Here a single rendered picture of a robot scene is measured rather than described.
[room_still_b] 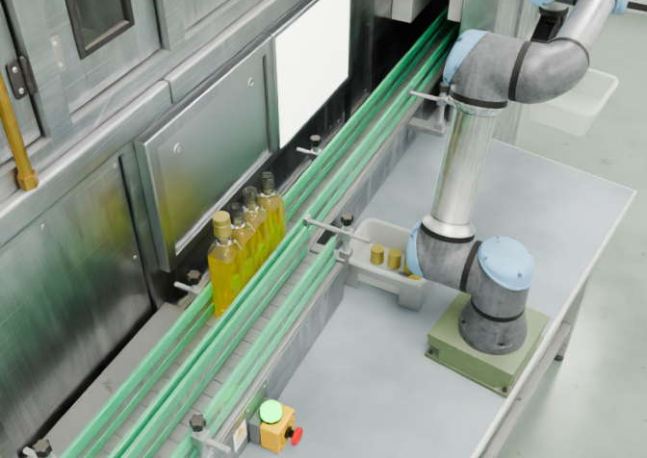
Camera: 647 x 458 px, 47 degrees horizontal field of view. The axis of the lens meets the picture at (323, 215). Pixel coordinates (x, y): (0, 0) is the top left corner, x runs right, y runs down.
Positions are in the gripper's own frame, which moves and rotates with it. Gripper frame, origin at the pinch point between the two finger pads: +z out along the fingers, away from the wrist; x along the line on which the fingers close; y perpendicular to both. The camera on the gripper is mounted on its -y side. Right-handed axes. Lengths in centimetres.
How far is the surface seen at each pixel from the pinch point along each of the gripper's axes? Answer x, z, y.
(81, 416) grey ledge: 43, 18, -128
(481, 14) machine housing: 26.8, -6.1, 21.1
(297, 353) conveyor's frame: 21, 27, -88
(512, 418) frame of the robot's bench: -11, 93, -34
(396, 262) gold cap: 17, 29, -50
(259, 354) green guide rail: 21, 16, -100
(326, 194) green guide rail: 35, 12, -53
